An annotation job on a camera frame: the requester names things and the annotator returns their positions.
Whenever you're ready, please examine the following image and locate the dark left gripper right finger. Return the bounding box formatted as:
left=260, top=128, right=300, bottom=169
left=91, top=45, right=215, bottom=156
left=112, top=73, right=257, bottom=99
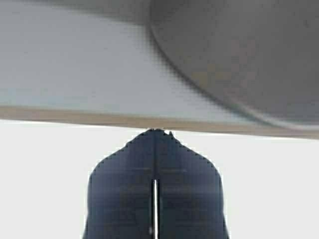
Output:
left=155, top=130, right=229, bottom=239

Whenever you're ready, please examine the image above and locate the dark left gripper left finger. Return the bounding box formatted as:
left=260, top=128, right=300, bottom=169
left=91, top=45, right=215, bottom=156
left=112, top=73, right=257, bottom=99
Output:
left=83, top=129, right=156, bottom=239

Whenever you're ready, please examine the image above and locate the dark grey cooking pot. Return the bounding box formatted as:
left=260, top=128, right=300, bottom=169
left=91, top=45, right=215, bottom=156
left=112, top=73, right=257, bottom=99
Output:
left=150, top=0, right=319, bottom=130

